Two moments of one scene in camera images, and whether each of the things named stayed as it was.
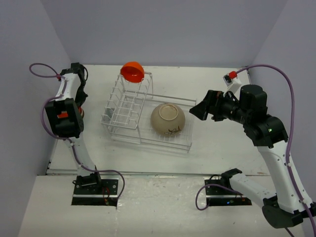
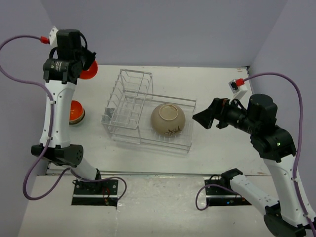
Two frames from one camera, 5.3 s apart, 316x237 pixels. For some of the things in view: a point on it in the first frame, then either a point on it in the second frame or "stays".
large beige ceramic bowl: x=168 y=119 stays
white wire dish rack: x=128 y=113 stays
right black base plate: x=223 y=201 stays
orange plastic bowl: x=132 y=71 → x=88 y=74
